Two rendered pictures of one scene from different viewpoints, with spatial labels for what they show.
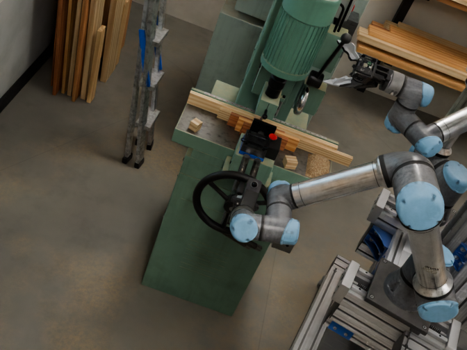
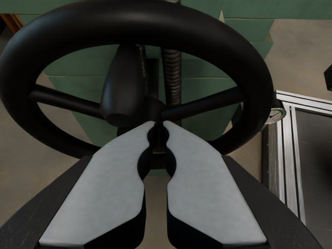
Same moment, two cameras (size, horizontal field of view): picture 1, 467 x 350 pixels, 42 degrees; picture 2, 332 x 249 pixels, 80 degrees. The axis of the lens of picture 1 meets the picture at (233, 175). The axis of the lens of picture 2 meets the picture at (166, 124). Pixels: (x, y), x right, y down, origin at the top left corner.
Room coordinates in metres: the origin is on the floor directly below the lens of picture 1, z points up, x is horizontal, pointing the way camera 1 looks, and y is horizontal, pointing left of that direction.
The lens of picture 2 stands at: (1.47, -0.07, 1.02)
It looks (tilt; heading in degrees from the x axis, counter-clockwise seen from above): 59 degrees down; 2
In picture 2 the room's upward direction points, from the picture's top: 2 degrees clockwise
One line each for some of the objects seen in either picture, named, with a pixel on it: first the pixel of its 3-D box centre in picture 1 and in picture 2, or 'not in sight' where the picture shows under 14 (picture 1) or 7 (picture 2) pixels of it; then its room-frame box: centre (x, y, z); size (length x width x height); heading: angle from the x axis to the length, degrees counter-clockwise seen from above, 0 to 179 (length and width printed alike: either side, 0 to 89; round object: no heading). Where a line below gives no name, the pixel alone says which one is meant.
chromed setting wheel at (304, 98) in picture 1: (301, 100); not in sight; (2.07, -0.13, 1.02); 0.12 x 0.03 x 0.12; 4
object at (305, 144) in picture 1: (285, 137); not in sight; (1.94, -0.12, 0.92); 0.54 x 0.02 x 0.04; 94
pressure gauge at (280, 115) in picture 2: not in sight; (266, 112); (1.74, -0.29, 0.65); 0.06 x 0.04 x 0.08; 94
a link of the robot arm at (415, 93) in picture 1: (414, 92); not in sight; (1.86, -0.44, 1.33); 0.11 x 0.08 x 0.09; 94
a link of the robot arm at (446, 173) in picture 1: (449, 182); not in sight; (2.00, -0.77, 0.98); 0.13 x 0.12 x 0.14; 43
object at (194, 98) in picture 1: (262, 124); not in sight; (1.95, -0.03, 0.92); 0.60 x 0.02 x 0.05; 94
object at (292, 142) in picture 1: (267, 134); not in sight; (1.90, -0.06, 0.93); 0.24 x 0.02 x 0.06; 94
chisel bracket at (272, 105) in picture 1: (268, 102); not in sight; (1.95, -0.02, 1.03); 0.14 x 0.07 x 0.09; 4
